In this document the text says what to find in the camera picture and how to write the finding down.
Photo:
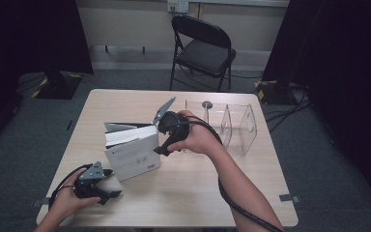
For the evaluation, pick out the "grey round knob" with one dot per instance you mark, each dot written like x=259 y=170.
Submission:
x=207 y=104

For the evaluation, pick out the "white wall socket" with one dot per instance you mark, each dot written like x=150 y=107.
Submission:
x=177 y=5

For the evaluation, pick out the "person's right hand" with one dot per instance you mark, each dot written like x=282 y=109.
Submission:
x=201 y=140

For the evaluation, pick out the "black curtain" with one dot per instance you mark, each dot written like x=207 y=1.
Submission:
x=341 y=64
x=29 y=42

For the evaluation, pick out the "grey tape strip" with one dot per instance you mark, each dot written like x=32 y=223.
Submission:
x=41 y=202
x=288 y=198

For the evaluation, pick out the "person's left hand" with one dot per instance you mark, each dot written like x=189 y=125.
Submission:
x=67 y=201

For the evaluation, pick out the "white cardboard box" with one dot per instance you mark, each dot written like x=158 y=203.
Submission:
x=132 y=158

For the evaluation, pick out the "black folding chair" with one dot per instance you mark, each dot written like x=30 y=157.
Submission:
x=203 y=54

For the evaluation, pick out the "clear acrylic book rack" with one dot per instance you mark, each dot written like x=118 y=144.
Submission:
x=238 y=129

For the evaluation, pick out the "black stand base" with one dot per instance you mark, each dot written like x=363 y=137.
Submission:
x=59 y=85
x=275 y=92

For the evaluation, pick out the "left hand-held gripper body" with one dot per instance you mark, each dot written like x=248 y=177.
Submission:
x=88 y=187

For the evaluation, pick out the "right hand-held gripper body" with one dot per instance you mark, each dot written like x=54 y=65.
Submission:
x=174 y=127

